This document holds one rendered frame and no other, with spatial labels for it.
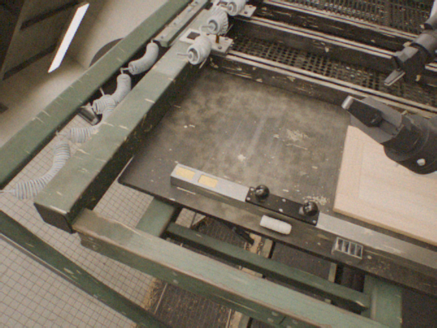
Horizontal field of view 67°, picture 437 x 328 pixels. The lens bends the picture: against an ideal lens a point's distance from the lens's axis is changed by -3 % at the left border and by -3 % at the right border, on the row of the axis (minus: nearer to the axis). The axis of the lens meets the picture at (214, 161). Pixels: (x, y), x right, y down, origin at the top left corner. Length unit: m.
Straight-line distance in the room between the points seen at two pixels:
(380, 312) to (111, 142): 0.83
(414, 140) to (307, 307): 0.42
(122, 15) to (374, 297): 6.87
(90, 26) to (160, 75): 6.61
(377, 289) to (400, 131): 0.54
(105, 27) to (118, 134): 6.64
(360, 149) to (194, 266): 0.69
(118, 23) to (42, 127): 6.04
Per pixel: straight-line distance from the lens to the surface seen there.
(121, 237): 0.86
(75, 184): 0.91
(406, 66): 1.19
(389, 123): 0.59
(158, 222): 0.97
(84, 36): 7.95
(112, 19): 7.46
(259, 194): 0.81
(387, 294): 1.02
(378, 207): 1.08
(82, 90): 1.63
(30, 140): 1.46
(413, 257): 1.01
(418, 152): 0.63
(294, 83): 1.35
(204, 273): 0.81
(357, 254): 0.98
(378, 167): 1.19
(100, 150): 0.97
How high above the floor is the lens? 1.87
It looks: 14 degrees down
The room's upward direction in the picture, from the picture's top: 51 degrees counter-clockwise
